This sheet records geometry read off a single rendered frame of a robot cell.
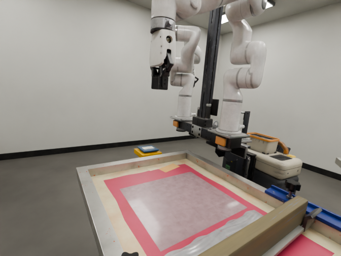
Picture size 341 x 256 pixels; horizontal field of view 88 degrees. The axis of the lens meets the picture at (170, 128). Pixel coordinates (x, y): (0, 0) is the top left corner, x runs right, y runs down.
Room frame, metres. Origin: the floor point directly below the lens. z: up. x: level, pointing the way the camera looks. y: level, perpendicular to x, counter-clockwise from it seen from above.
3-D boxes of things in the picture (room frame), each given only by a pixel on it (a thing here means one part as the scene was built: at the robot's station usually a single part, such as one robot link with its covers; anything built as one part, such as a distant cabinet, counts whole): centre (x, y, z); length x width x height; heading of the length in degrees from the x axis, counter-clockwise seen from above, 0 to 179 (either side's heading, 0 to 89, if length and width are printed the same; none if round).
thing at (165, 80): (0.56, 0.03, 1.36); 0.03 x 0.03 x 0.07; 30
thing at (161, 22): (0.59, 0.04, 1.51); 0.09 x 0.07 x 0.03; 30
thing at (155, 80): (0.63, 0.07, 1.36); 0.03 x 0.03 x 0.07; 30
